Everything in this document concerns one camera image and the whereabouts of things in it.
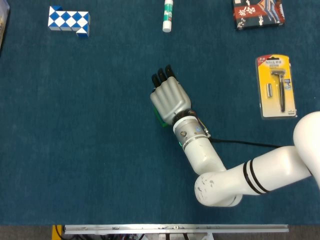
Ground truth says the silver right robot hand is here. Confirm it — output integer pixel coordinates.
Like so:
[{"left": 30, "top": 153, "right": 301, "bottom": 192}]
[{"left": 149, "top": 64, "right": 193, "bottom": 125}]

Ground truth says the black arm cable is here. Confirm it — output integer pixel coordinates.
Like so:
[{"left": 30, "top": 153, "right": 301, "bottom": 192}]
[{"left": 196, "top": 116, "right": 283, "bottom": 149}]

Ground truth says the black red printed box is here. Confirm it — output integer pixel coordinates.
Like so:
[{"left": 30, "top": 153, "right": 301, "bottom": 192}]
[{"left": 232, "top": 0, "right": 286, "bottom": 31}]

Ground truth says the blue white snake puzzle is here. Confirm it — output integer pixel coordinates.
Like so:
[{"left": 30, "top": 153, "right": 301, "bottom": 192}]
[{"left": 47, "top": 5, "right": 91, "bottom": 38}]

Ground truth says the aluminium rail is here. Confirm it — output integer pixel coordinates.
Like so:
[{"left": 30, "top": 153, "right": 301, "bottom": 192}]
[{"left": 62, "top": 224, "right": 289, "bottom": 235}]

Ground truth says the green toy block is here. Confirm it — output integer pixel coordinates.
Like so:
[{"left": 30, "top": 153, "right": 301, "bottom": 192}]
[{"left": 152, "top": 106, "right": 168, "bottom": 128}]

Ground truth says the yellow razor blister pack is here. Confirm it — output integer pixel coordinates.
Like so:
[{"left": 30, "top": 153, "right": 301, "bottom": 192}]
[{"left": 255, "top": 54, "right": 298, "bottom": 120}]

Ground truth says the yellow frame bracket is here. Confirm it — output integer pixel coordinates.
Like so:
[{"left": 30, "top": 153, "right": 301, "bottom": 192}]
[{"left": 51, "top": 224, "right": 63, "bottom": 240}]

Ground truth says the teal felt table cloth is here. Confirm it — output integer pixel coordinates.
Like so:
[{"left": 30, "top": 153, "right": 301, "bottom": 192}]
[{"left": 0, "top": 0, "right": 320, "bottom": 226}]

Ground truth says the white green glue stick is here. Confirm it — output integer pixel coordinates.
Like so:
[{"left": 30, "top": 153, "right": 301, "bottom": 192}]
[{"left": 162, "top": 0, "right": 174, "bottom": 33}]

